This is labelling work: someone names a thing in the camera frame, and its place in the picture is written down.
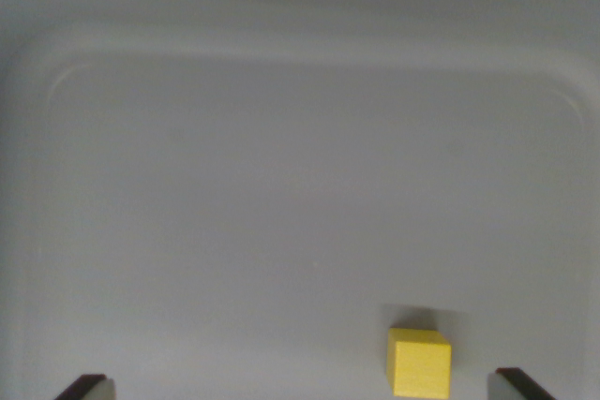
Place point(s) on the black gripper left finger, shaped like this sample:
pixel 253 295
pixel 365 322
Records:
pixel 91 388

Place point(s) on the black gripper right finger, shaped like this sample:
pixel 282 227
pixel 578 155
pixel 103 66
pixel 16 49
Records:
pixel 511 387

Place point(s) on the yellow wooden cube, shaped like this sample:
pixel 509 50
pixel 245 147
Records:
pixel 418 365

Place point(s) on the grey plastic bin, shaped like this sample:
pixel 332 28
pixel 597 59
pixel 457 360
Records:
pixel 281 161

